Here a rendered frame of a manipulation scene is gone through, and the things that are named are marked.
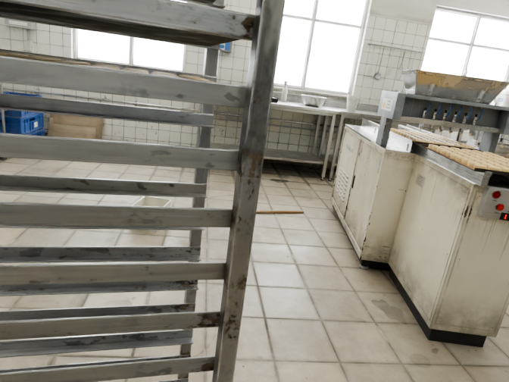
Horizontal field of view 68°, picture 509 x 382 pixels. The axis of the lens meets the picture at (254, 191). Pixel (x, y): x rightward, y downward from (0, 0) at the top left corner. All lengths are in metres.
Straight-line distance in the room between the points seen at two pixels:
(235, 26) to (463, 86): 2.20
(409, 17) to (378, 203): 3.74
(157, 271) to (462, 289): 1.72
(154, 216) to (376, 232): 2.17
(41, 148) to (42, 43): 5.08
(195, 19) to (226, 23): 0.04
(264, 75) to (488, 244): 1.68
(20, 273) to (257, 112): 0.39
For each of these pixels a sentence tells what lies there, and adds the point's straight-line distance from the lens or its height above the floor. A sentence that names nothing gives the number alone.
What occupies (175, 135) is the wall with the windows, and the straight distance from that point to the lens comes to 5.32.
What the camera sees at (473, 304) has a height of 0.25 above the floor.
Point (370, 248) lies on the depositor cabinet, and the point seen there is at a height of 0.18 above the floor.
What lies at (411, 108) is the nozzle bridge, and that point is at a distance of 2.57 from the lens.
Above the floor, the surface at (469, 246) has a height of 0.55.
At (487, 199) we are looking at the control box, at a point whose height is 0.79.
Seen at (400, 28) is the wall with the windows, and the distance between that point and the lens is 5.83.
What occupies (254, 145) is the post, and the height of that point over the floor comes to 1.08.
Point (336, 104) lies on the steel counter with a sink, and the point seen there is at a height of 0.92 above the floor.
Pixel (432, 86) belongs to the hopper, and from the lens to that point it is 2.57.
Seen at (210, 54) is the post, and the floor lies 1.20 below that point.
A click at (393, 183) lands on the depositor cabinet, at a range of 2.54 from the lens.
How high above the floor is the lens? 1.17
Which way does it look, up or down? 17 degrees down
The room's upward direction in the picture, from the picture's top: 8 degrees clockwise
